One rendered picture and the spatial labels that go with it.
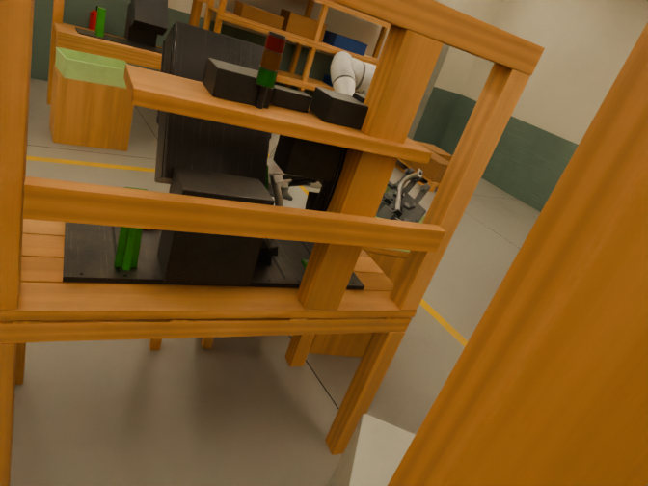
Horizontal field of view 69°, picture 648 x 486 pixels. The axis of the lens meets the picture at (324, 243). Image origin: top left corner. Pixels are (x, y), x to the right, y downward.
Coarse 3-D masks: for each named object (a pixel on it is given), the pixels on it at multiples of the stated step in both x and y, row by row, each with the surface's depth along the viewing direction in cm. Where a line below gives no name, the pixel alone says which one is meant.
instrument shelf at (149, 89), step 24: (144, 72) 124; (144, 96) 109; (168, 96) 111; (192, 96) 117; (216, 120) 119; (240, 120) 121; (264, 120) 124; (288, 120) 128; (312, 120) 138; (336, 144) 136; (360, 144) 139; (384, 144) 143; (408, 144) 152
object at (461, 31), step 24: (336, 0) 119; (360, 0) 122; (384, 0) 124; (408, 0) 127; (432, 0) 129; (408, 24) 130; (432, 24) 133; (456, 24) 136; (480, 24) 139; (480, 48) 144; (504, 48) 147; (528, 48) 151; (528, 72) 156
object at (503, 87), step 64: (0, 0) 93; (0, 64) 99; (384, 64) 139; (0, 128) 105; (384, 128) 145; (0, 192) 111; (384, 192) 158; (448, 192) 173; (0, 256) 119; (320, 256) 164
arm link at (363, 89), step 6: (366, 66) 214; (372, 66) 216; (366, 72) 213; (372, 72) 214; (366, 78) 214; (366, 84) 215; (360, 90) 218; (366, 90) 218; (312, 186) 261; (318, 186) 261
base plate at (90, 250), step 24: (72, 240) 160; (96, 240) 165; (144, 240) 174; (288, 240) 212; (72, 264) 149; (96, 264) 153; (144, 264) 161; (264, 264) 186; (288, 264) 192; (360, 288) 196
